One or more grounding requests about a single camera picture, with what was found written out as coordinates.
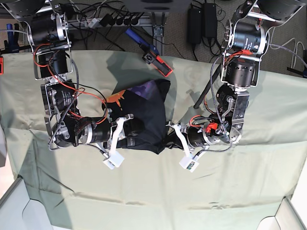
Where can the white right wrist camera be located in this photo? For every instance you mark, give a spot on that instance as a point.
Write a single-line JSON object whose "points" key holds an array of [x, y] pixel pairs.
{"points": [[114, 160]]}

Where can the green table cloth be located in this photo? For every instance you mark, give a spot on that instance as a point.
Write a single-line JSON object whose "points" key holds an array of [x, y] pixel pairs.
{"points": [[231, 189]]}

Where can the black power strip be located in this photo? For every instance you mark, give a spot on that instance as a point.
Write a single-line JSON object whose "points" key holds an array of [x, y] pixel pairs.
{"points": [[110, 20]]}

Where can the black T-shirt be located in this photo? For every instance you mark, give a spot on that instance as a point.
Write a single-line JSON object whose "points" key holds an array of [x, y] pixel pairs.
{"points": [[145, 102]]}

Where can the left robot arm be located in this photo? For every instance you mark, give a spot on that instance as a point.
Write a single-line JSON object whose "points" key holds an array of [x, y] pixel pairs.
{"points": [[246, 41]]}

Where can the white bin lower right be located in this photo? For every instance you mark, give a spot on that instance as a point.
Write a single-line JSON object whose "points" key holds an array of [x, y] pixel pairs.
{"points": [[286, 218]]}

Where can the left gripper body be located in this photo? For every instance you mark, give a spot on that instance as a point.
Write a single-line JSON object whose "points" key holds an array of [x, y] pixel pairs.
{"points": [[181, 130]]}

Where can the white bin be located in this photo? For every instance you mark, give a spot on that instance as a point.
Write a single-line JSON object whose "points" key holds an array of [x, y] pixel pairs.
{"points": [[19, 212], [286, 218]]}

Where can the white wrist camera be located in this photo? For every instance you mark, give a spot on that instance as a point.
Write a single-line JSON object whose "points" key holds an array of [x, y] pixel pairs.
{"points": [[189, 164], [114, 160]]}

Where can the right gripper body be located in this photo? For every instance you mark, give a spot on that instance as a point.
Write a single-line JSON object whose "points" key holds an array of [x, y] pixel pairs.
{"points": [[120, 122]]}

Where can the black power adapter brick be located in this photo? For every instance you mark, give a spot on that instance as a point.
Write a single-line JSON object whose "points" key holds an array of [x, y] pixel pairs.
{"points": [[194, 31]]}

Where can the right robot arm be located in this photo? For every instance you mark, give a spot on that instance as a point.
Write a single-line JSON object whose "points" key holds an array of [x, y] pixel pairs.
{"points": [[47, 31]]}

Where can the blue orange bar clamp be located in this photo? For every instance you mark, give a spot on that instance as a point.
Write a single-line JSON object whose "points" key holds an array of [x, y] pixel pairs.
{"points": [[151, 55]]}

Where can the aluminium frame post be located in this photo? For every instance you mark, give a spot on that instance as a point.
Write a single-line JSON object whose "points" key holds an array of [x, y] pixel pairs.
{"points": [[158, 20]]}

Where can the white bin lower left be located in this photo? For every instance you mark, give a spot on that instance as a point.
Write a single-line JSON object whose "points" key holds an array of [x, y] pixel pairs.
{"points": [[19, 212]]}

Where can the blue clamp at left edge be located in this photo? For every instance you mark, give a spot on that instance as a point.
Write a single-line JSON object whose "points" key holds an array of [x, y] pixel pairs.
{"points": [[11, 45]]}

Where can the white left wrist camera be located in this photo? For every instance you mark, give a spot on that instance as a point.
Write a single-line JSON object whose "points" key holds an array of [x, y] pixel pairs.
{"points": [[189, 164]]}

